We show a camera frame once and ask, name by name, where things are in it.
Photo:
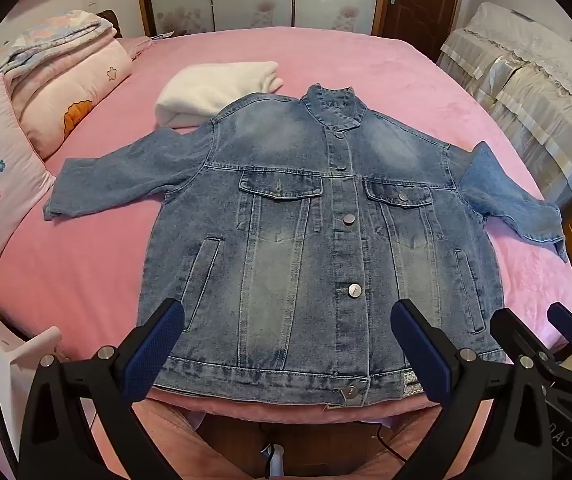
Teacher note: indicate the person's leg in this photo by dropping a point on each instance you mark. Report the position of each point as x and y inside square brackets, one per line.
[411, 440]
[180, 440]

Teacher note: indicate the brown wooden door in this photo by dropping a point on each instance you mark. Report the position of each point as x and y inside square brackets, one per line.
[423, 5]

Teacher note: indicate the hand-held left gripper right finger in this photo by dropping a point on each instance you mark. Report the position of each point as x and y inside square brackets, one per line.
[423, 350]

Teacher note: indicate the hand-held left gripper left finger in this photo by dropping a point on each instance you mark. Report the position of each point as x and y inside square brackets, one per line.
[158, 345]

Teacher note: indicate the white plastic stand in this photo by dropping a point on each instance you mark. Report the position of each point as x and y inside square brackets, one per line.
[275, 462]

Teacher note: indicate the person's right leg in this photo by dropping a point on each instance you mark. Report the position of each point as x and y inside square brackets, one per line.
[411, 440]

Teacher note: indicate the person's left leg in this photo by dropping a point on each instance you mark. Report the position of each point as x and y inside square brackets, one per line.
[180, 440]

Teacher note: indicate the blue denim jacket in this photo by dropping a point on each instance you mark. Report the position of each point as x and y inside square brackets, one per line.
[296, 240]

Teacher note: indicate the floral folded quilt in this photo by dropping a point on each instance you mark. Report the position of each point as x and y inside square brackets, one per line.
[50, 35]

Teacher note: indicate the pink bed sheet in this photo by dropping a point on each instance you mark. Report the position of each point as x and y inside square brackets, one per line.
[95, 270]

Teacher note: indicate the pink quilt with shell print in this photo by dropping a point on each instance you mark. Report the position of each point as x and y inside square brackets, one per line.
[73, 95]

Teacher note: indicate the white folded towel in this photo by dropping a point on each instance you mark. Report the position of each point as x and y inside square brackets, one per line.
[210, 92]

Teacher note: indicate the sofa with lace cover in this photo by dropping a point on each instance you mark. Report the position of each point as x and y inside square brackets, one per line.
[531, 90]

